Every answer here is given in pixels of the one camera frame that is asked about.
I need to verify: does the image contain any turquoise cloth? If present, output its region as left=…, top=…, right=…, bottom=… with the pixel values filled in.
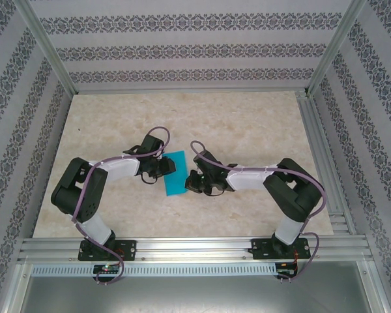
left=164, top=149, right=189, bottom=197

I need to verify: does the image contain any aluminium frame post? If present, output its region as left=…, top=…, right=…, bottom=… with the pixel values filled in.
left=304, top=0, right=369, bottom=96
left=14, top=0, right=78, bottom=96

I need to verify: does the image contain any small controller circuit board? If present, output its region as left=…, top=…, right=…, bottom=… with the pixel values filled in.
left=93, top=264, right=121, bottom=274
left=276, top=262, right=299, bottom=273

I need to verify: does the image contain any slotted aluminium cable duct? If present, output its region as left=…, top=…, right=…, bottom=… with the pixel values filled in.
left=31, top=263, right=278, bottom=277

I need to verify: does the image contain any long aluminium mounting rail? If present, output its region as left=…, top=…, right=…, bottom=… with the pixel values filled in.
left=18, top=235, right=374, bottom=263

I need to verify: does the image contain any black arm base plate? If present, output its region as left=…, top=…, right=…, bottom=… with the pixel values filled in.
left=251, top=237, right=311, bottom=261
left=77, top=239, right=138, bottom=261

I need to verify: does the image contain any thin aluminium frame bar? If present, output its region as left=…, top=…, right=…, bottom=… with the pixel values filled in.
left=72, top=87, right=310, bottom=96

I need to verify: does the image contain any aluminium side rail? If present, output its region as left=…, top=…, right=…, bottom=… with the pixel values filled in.
left=295, top=90, right=358, bottom=236

